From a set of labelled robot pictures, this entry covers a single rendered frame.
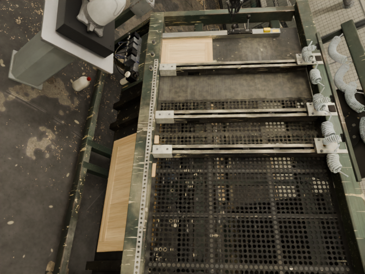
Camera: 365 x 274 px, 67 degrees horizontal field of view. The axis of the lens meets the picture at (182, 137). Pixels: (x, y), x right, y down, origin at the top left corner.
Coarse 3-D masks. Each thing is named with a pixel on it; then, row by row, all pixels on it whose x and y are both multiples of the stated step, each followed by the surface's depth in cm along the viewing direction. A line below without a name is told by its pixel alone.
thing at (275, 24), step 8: (200, 24) 240; (272, 24) 233; (200, 104) 201; (200, 128) 192; (288, 136) 187; (296, 136) 183; (200, 144) 186; (304, 200) 164; (312, 200) 163; (200, 208) 166; (304, 208) 162; (304, 232) 160; (320, 232) 155; (200, 240) 157; (312, 248) 151; (192, 256) 155; (320, 264) 147; (192, 272) 151; (208, 272) 151; (312, 272) 148; (328, 272) 145
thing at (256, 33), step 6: (222, 30) 224; (258, 30) 221; (270, 30) 220; (162, 36) 226; (168, 36) 225; (174, 36) 224; (180, 36) 224; (186, 36) 224; (192, 36) 224; (198, 36) 224; (204, 36) 223; (210, 36) 223; (216, 36) 223; (222, 36) 223; (228, 36) 223; (234, 36) 223; (240, 36) 222; (246, 36) 222; (252, 36) 222; (258, 36) 222; (264, 36) 222; (270, 36) 222
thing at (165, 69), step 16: (160, 64) 207; (176, 64) 206; (192, 64) 205; (208, 64) 204; (224, 64) 204; (240, 64) 203; (256, 64) 203; (272, 64) 200; (288, 64) 198; (304, 64) 193
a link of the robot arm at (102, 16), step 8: (96, 0) 158; (104, 0) 155; (112, 0) 155; (120, 0) 157; (88, 8) 163; (96, 8) 159; (104, 8) 158; (112, 8) 158; (120, 8) 160; (96, 16) 162; (104, 16) 162; (112, 16) 163; (104, 24) 170
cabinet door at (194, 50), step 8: (168, 40) 226; (176, 40) 225; (184, 40) 225; (192, 40) 224; (200, 40) 223; (208, 40) 223; (168, 48) 222; (176, 48) 221; (184, 48) 221; (192, 48) 220; (200, 48) 219; (208, 48) 218; (168, 56) 218; (176, 56) 218; (184, 56) 217; (192, 56) 216; (200, 56) 216; (208, 56) 215
